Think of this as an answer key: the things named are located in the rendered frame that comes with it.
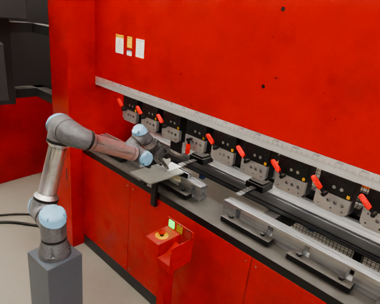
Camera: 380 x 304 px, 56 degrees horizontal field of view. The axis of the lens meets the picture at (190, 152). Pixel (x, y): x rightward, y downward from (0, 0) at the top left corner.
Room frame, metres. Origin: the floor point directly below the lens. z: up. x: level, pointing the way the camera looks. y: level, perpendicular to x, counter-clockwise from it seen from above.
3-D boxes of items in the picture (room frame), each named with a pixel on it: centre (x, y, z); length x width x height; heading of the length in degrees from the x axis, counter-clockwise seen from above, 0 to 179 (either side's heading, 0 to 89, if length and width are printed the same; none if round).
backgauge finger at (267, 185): (1.84, -0.37, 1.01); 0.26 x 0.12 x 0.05; 138
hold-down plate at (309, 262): (1.32, -0.63, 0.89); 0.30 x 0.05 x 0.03; 48
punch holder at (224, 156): (1.78, -0.20, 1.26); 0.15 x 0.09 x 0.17; 48
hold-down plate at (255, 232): (1.59, -0.33, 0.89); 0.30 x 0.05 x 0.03; 48
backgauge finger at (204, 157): (2.15, -0.03, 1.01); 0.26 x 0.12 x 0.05; 138
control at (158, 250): (1.59, 0.06, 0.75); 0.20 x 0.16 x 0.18; 48
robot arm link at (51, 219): (1.39, 0.60, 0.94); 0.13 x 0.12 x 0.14; 41
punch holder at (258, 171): (1.65, -0.34, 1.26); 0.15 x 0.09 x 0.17; 48
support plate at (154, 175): (1.93, 0.18, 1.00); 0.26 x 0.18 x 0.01; 138
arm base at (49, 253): (1.39, 0.59, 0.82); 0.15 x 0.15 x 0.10
